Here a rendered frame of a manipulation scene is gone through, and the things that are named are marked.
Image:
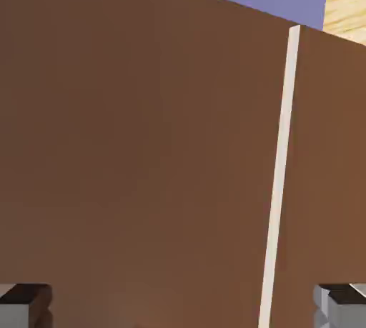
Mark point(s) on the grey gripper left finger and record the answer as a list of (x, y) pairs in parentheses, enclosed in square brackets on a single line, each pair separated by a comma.
[(20, 308)]

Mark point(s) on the brown cabinet door front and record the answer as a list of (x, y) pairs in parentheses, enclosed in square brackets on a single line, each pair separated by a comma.
[(326, 162), (137, 145)]

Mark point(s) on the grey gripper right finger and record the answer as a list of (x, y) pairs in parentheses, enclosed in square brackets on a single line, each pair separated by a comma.
[(343, 309)]

